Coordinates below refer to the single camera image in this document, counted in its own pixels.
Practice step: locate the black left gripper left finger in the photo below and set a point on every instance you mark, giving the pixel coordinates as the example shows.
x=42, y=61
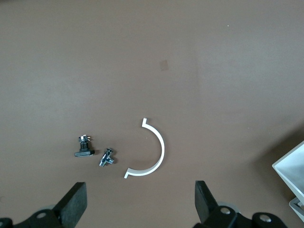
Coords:
x=70, y=206

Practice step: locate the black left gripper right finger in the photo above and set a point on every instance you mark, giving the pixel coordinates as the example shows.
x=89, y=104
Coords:
x=209, y=211

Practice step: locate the white drawer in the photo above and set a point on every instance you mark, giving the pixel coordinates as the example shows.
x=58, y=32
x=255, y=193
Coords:
x=294, y=171

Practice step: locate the small chrome metal fitting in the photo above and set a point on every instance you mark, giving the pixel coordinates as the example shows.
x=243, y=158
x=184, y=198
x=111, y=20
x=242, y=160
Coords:
x=107, y=158

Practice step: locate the black switch part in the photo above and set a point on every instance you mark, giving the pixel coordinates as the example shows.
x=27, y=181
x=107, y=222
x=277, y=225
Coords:
x=83, y=154

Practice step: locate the white semicircular bracket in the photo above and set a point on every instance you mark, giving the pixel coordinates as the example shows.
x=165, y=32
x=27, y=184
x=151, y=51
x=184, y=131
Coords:
x=162, y=147

